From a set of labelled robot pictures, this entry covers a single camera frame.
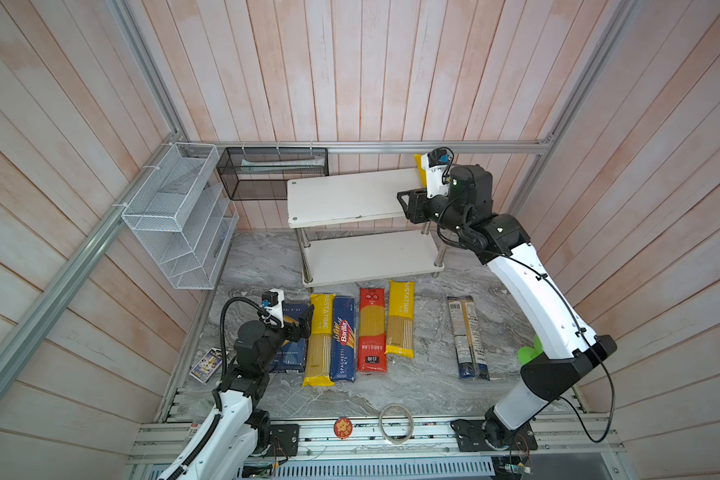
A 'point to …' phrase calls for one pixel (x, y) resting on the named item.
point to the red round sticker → (343, 427)
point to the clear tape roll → (410, 430)
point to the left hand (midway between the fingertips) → (299, 308)
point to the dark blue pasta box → (291, 356)
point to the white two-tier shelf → (355, 228)
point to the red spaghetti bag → (372, 355)
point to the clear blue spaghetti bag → (471, 352)
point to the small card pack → (206, 368)
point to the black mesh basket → (263, 173)
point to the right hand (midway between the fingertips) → (402, 193)
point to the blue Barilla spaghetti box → (342, 364)
